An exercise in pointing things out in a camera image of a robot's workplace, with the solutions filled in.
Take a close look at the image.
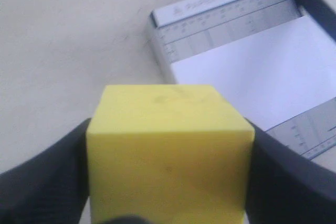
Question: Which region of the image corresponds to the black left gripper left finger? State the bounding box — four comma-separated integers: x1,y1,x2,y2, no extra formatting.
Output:
1,119,90,223

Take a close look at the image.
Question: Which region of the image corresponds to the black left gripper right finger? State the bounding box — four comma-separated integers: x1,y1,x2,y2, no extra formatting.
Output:
245,125,335,223

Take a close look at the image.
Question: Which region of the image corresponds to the black cutter blade arm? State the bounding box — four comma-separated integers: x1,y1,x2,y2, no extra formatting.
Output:
295,0,335,40

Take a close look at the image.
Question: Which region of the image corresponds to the yellow foam cube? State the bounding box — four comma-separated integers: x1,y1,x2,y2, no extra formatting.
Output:
86,84,255,223

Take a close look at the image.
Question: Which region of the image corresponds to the white paper sheet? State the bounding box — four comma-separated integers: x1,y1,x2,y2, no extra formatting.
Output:
171,16,335,130

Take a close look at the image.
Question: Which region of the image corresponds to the grey paper cutter base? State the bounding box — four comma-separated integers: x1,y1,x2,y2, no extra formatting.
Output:
148,0,335,159

